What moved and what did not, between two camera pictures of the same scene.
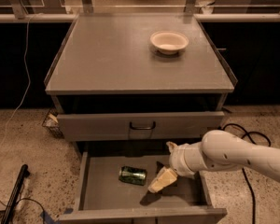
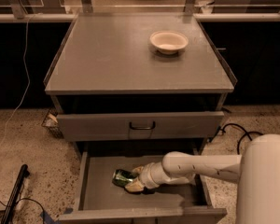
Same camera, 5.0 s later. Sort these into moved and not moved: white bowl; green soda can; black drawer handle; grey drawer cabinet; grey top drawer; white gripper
Moved: white gripper; green soda can
Not moved: black drawer handle; white bowl; grey drawer cabinet; grey top drawer
